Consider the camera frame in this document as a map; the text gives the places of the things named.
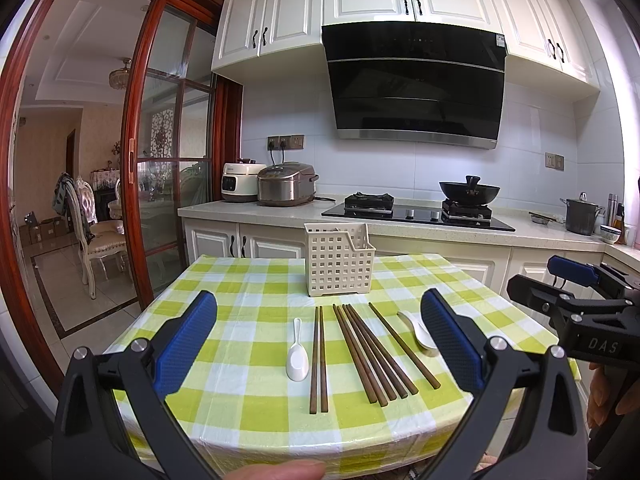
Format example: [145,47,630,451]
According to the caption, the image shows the white pressure cooker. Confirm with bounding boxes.
[221,158,266,203]

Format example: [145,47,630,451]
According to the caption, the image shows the brown wooden chopstick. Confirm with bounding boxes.
[309,307,319,415]
[333,304,378,404]
[346,304,408,400]
[319,306,329,413]
[364,323,419,396]
[369,302,440,389]
[343,304,397,408]

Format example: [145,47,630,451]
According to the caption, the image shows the red wooden sliding door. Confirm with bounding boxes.
[1,0,242,393]

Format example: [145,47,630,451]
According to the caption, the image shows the white patterned bowl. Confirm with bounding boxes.
[600,226,622,245]

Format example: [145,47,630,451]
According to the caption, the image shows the ornate white dining chair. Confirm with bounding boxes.
[52,172,127,300]

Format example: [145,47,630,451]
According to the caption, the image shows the crystal ceiling chandelier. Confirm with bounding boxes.
[108,58,131,90]

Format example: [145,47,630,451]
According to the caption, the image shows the white ceramic spoon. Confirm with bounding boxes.
[285,318,309,382]
[397,311,438,356]

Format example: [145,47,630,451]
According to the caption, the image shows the black wok with lid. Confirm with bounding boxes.
[439,176,500,207]

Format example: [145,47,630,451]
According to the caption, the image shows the white upper cabinets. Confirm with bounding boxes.
[212,0,599,100]

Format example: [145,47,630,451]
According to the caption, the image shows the green checkered tablecloth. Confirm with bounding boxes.
[112,254,556,479]

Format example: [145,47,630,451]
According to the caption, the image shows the cream perforated utensil basket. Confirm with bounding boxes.
[304,222,375,297]

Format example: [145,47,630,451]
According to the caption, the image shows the wall power socket strip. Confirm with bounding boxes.
[267,134,305,151]

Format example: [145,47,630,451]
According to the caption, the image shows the steel stock pot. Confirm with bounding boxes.
[561,192,603,236]

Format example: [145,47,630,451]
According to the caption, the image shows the black glass gas hob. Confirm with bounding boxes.
[322,192,515,232]

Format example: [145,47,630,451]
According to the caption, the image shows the steel thermos bottle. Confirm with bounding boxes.
[606,193,618,226]

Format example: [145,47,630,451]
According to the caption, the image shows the black range hood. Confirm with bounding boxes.
[322,22,506,150]

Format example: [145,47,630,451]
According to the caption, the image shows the wall light switch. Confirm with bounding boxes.
[544,153,565,171]

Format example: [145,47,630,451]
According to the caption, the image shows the person's left hand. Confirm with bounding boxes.
[224,460,326,480]

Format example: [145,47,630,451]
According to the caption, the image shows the person's right hand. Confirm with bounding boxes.
[586,363,640,429]

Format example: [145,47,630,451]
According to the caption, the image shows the silver rice cooker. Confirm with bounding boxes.
[257,162,319,207]

